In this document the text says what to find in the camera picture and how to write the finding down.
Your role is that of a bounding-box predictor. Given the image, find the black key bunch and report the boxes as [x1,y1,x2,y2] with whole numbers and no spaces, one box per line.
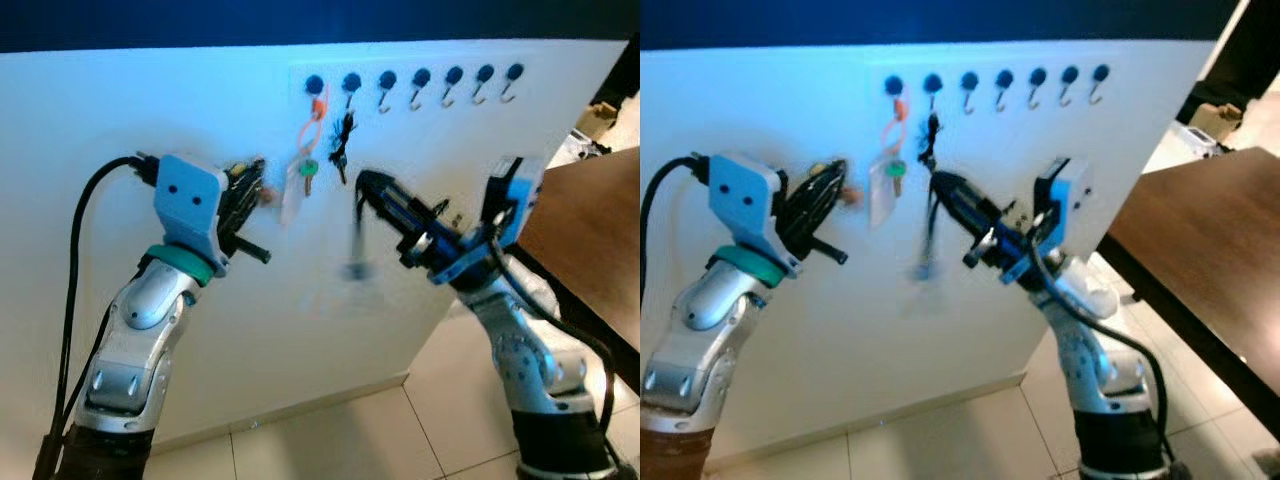
[917,110,947,173]
[329,108,360,187]

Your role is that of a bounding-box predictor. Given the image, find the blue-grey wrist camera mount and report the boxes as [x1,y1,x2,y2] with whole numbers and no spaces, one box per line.
[1034,156,1094,263]
[152,153,232,278]
[707,152,801,279]
[484,155,547,253]

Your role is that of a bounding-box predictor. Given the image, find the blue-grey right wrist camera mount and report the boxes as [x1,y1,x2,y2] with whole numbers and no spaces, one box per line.
[1034,156,1094,263]
[484,155,547,253]

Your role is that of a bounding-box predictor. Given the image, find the silver keys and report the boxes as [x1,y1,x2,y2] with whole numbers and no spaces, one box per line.
[340,195,377,287]
[912,198,947,288]

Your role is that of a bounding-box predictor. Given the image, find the orange strap card keychain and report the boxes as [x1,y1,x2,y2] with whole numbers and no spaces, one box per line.
[866,95,914,228]
[282,94,332,228]

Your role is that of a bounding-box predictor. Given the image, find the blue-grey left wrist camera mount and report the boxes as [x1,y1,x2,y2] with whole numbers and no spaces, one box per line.
[152,153,232,278]
[707,152,801,279]

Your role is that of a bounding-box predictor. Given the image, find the white hook board panel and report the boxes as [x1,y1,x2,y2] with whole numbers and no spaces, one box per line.
[0,38,637,446]
[640,38,1247,463]

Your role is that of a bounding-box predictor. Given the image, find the tan cardboard box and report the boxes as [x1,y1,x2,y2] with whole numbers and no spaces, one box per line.
[575,100,622,151]
[1185,100,1247,147]

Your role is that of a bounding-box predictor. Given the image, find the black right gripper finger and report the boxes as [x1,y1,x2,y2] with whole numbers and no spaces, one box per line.
[932,170,1011,216]
[929,184,999,239]
[360,170,448,218]
[355,184,433,243]

